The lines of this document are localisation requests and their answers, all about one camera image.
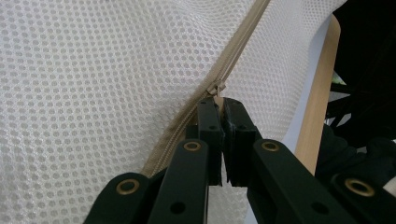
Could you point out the white mesh laundry bag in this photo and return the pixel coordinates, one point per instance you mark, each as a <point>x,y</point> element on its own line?
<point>93,93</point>

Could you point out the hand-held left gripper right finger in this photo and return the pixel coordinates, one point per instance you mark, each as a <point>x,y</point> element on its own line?
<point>238,149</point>

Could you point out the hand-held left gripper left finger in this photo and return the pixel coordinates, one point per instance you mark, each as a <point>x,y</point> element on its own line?
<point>213,140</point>

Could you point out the pale blue table mat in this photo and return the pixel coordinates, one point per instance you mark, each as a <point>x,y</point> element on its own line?
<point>308,93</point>

